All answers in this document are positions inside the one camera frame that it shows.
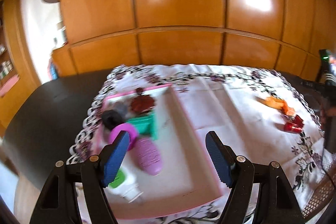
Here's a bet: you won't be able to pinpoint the white green plug device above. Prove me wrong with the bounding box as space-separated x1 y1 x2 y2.
107 166 143 203

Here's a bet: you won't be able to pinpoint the red plastic toy piece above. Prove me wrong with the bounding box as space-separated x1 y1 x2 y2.
284 115 304 134

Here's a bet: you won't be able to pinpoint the orange linked cube blocks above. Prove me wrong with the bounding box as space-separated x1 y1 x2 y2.
255 96 295 117

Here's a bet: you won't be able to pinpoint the magenta plastic cup piece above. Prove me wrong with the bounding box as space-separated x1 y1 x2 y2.
108 123 139 151

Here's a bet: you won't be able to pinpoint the purple oval brush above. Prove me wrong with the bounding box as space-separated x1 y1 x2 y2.
134 138 163 176

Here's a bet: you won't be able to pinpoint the green plastic spool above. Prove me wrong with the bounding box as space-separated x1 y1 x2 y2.
126 110 158 140

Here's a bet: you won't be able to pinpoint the dark brown carved ornament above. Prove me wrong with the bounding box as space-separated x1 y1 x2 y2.
130 88 155 115

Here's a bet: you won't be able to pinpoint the white embroidered floral tablecloth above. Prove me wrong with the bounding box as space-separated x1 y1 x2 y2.
68 64 335 223

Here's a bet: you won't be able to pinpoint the pink cardboard tray box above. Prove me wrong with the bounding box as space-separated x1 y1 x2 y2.
93 83 224 220

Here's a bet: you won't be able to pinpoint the wooden shelf cabinet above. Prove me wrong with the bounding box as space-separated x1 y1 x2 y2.
1 0 41 128

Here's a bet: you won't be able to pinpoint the wooden wall cabinet panels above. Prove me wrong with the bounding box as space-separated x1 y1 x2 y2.
52 0 335 80

